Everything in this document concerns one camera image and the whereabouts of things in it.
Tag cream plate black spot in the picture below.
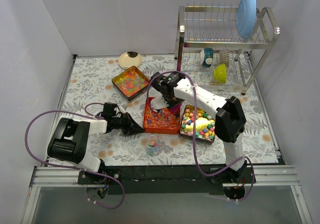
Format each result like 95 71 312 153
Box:
118 51 142 69

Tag floral table mat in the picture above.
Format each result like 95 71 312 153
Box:
62 57 278 166

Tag black base bar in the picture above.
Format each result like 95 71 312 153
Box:
77 164 256 195

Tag teal white bowl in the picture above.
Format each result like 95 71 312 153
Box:
199 48 214 68

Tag orange tin of lollipops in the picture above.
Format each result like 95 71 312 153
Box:
142 101 181 135

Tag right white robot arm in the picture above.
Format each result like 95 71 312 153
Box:
148 71 247 183

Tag blue plate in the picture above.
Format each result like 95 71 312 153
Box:
236 0 257 40

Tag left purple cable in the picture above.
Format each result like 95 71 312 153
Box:
24 102 125 210

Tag dark tin translucent star candies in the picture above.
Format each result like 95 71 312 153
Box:
111 66 150 103

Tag yellow green bowl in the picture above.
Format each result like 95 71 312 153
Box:
213 64 227 84

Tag clear glass jar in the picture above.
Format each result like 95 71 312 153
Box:
145 134 160 156

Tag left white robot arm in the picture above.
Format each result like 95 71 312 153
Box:
47 102 145 184

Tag purple plastic scoop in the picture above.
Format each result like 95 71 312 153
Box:
173 103 182 118

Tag steel dish rack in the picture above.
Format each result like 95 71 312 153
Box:
174 5 280 95

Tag patterned beige bowl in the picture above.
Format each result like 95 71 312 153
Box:
218 48 230 67

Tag aluminium frame rail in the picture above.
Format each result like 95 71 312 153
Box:
29 165 301 187

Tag dark tin pastel star candies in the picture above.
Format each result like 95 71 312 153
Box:
179 104 216 145

